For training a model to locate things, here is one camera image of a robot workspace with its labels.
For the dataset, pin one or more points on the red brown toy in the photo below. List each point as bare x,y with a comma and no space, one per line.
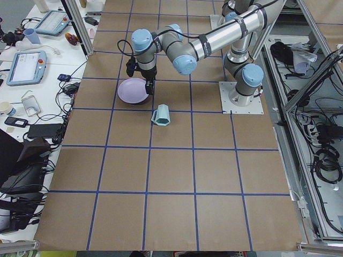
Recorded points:
72,39

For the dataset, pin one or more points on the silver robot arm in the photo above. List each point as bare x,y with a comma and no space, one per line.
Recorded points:
248,17
230,10

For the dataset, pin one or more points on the white paper cup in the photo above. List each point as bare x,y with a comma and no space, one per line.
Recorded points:
7,108

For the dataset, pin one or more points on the mint green faceted cup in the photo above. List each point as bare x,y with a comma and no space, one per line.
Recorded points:
161,115

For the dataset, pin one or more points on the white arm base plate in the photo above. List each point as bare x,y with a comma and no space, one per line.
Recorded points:
234,103
217,22

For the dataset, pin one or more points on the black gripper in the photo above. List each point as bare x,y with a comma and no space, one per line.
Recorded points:
148,74

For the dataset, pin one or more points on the blue plastic cup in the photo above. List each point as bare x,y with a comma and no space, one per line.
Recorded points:
32,36

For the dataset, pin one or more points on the pink plastic cup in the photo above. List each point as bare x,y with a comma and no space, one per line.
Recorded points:
91,33

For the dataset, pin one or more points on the aluminium frame post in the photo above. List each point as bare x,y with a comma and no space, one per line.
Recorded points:
72,10

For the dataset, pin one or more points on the near blue teach pendant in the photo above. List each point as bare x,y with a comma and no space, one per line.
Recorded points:
27,68

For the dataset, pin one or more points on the open metal tin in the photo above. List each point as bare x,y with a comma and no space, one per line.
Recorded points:
31,105

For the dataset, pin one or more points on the blue teach pendant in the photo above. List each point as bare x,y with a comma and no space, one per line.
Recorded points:
53,23
27,68

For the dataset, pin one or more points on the small blue device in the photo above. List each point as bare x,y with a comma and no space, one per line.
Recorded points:
64,77

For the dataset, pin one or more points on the far blue teach pendant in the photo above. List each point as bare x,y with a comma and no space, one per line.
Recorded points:
53,23

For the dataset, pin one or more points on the lavender round plate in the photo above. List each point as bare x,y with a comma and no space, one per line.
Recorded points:
132,91

